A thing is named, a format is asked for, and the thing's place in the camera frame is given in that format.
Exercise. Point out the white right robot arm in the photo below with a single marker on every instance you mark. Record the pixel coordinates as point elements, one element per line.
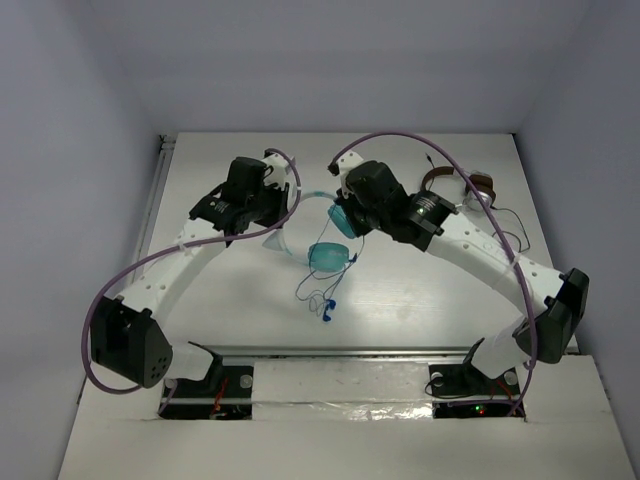
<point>552,303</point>

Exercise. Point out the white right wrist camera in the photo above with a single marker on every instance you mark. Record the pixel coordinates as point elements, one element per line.
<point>344,164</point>

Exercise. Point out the brown silver headphones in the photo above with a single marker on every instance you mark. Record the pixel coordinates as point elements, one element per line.
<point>482,182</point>

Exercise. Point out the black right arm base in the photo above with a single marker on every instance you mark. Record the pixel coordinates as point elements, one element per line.
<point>460,391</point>

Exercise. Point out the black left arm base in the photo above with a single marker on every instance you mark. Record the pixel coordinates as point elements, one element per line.
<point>227,397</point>

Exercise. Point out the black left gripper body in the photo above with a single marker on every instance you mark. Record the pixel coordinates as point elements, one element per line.
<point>273,207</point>

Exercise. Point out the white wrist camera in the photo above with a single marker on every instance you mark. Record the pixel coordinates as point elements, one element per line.
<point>277,171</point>
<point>344,164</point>

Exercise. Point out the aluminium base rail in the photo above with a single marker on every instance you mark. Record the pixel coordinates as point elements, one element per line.
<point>337,351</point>

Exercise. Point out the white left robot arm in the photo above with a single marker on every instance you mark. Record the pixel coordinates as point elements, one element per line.
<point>123,329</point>

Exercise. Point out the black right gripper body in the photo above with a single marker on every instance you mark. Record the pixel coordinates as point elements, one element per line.
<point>363,220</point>

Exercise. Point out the teal cat-ear headphones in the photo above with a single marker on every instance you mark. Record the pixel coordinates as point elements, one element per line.
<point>323,257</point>

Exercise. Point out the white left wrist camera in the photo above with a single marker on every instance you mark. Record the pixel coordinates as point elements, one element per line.
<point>277,171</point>

